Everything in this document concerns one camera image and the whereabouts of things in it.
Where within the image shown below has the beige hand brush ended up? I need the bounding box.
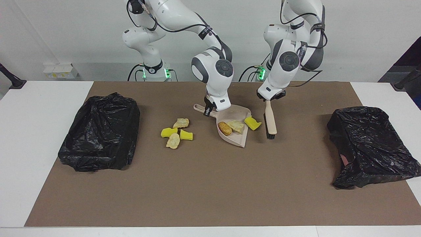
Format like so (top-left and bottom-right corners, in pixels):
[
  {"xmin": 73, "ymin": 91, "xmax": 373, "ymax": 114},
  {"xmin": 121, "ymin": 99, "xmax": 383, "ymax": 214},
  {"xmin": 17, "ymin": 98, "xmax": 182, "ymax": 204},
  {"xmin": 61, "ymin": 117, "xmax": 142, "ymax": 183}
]
[{"xmin": 264, "ymin": 100, "xmax": 278, "ymax": 140}]

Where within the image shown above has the brown croquette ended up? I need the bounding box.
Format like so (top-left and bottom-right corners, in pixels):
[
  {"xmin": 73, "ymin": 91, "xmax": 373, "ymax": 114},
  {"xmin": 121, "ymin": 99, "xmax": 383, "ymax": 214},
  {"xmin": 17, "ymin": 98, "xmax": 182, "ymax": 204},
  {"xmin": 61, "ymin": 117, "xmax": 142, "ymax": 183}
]
[{"xmin": 218, "ymin": 121, "xmax": 233, "ymax": 136}]

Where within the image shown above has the beige plastic dustpan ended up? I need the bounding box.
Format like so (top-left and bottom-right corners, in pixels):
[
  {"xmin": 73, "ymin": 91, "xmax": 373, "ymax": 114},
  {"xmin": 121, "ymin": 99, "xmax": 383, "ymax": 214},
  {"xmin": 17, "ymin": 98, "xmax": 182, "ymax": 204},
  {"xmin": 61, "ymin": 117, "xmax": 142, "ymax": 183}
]
[{"xmin": 193, "ymin": 104, "xmax": 252, "ymax": 148}]

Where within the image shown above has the bin with black bag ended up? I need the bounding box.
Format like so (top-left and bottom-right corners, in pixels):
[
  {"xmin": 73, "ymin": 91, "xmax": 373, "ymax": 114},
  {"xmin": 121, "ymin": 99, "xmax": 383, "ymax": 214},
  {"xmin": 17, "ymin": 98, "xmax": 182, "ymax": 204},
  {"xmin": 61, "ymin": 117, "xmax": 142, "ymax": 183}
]
[
  {"xmin": 58, "ymin": 92, "xmax": 141, "ymax": 172},
  {"xmin": 327, "ymin": 106, "xmax": 421, "ymax": 190}
]

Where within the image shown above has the brown table mat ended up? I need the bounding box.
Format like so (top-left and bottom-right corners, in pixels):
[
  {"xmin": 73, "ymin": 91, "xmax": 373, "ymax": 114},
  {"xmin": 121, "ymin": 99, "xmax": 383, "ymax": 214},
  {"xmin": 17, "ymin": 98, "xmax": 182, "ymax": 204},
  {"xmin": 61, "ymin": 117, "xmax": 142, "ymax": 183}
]
[{"xmin": 24, "ymin": 81, "xmax": 421, "ymax": 227}]

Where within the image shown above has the black clamp stand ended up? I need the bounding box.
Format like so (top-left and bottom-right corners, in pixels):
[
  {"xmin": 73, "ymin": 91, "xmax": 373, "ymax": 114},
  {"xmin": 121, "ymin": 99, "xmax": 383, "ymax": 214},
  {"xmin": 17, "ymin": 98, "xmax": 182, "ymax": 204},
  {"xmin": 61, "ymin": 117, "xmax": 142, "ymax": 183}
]
[
  {"xmin": 0, "ymin": 63, "xmax": 27, "ymax": 90},
  {"xmin": 390, "ymin": 66, "xmax": 421, "ymax": 92}
]

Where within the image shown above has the dark background equipment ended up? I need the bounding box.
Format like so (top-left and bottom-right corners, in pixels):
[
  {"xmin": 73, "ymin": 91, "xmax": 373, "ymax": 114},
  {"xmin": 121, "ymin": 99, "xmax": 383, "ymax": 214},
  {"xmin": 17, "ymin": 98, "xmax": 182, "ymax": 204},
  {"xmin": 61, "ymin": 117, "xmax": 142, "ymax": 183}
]
[{"xmin": 378, "ymin": 36, "xmax": 421, "ymax": 111}]

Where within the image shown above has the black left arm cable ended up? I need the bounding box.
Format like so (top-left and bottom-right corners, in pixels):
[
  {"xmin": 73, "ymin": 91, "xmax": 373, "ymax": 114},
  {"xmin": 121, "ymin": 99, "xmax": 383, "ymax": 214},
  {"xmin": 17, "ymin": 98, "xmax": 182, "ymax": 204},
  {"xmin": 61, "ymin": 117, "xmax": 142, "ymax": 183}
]
[{"xmin": 280, "ymin": 0, "xmax": 328, "ymax": 88}]

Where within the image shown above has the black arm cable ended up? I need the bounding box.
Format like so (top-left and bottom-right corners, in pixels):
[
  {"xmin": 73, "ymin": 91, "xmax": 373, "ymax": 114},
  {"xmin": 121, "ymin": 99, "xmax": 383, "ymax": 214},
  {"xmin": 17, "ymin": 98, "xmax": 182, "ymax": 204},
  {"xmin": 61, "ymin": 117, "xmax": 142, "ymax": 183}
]
[
  {"xmin": 280, "ymin": 0, "xmax": 328, "ymax": 88},
  {"xmin": 127, "ymin": 0, "xmax": 231, "ymax": 60}
]

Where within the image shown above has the black left base cable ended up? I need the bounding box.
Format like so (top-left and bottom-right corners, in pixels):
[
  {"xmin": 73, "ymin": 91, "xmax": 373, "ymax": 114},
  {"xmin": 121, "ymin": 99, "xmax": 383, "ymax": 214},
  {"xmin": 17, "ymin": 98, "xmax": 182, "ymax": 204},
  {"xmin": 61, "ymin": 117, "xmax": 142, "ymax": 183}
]
[{"xmin": 239, "ymin": 65, "xmax": 263, "ymax": 82}]

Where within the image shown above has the black base cable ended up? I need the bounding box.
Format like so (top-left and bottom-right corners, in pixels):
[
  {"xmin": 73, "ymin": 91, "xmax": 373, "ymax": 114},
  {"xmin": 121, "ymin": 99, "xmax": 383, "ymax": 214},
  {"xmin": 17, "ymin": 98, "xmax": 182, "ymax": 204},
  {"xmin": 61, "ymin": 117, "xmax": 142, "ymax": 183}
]
[
  {"xmin": 239, "ymin": 65, "xmax": 263, "ymax": 82},
  {"xmin": 128, "ymin": 64, "xmax": 145, "ymax": 82}
]

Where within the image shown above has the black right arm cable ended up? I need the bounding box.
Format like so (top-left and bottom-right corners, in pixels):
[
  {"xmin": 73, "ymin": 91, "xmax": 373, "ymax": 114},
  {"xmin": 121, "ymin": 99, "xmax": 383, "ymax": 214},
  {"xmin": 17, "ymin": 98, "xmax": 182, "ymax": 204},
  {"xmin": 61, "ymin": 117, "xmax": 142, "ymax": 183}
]
[{"xmin": 127, "ymin": 0, "xmax": 231, "ymax": 60}]

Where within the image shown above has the black right base cable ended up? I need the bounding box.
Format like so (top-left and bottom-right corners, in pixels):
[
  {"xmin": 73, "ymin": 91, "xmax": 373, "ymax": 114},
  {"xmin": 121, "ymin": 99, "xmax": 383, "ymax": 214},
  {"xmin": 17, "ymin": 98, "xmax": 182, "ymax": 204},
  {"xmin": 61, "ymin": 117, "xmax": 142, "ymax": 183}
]
[{"xmin": 128, "ymin": 64, "xmax": 145, "ymax": 82}]

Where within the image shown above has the white wall socket box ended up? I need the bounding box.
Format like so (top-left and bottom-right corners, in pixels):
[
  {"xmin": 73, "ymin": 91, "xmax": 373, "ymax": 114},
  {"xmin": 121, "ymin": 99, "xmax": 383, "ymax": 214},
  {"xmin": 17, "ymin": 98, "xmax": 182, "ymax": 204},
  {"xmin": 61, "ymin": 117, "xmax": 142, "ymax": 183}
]
[{"xmin": 43, "ymin": 64, "xmax": 79, "ymax": 79}]

